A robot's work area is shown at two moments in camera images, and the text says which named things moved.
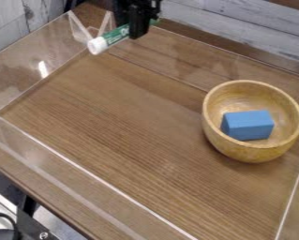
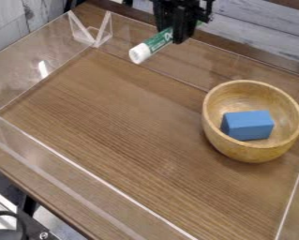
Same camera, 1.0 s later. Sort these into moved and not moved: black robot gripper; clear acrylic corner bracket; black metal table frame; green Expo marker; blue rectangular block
Moved: black robot gripper; green Expo marker
Not moved: blue rectangular block; clear acrylic corner bracket; black metal table frame
